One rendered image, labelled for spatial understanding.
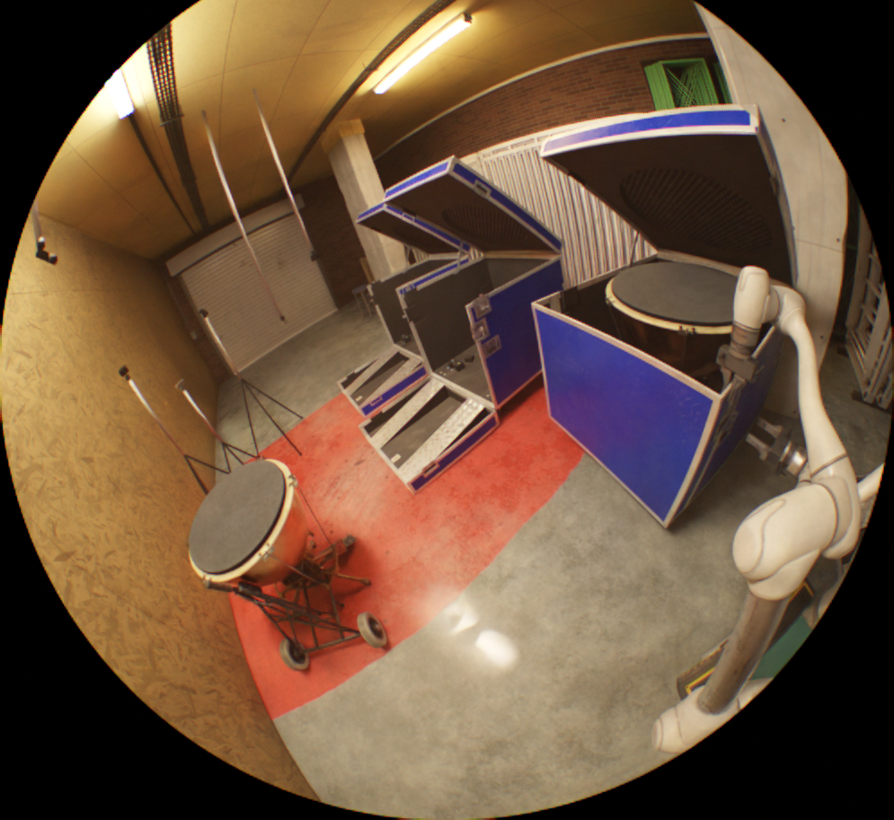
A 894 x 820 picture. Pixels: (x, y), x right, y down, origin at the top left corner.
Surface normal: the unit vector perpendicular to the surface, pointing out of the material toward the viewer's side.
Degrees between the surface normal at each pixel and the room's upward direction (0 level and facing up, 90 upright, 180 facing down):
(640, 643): 0
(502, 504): 0
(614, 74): 90
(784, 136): 90
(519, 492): 0
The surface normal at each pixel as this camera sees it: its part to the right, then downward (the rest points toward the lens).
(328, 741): -0.29, -0.81
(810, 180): -0.72, 0.54
